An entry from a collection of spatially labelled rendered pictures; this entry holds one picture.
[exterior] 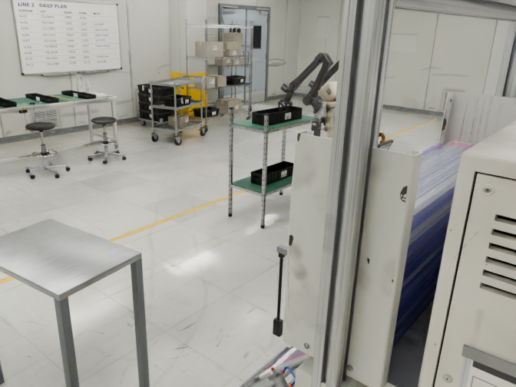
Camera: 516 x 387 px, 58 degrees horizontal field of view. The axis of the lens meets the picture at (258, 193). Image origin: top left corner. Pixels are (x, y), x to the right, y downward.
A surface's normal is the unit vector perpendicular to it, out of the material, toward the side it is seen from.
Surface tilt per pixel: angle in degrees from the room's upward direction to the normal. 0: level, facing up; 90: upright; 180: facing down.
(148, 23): 90
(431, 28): 90
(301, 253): 90
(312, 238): 90
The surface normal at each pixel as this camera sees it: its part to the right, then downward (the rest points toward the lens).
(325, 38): -0.63, 0.25
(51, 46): 0.77, 0.24
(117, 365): 0.03, -0.94
